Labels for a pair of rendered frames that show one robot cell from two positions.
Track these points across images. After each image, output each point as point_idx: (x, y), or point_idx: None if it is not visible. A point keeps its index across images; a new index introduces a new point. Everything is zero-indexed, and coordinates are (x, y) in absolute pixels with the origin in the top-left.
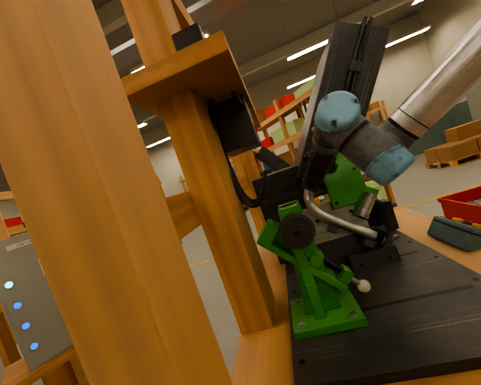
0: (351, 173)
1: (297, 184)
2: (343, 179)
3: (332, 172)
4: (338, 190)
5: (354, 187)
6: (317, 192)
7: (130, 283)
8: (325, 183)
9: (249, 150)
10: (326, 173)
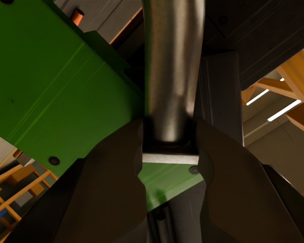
0: (48, 143)
1: (220, 20)
2: (58, 114)
3: (49, 200)
4: (43, 64)
5: (3, 102)
6: (140, 31)
7: None
8: (109, 71)
9: (283, 64)
10: (114, 134)
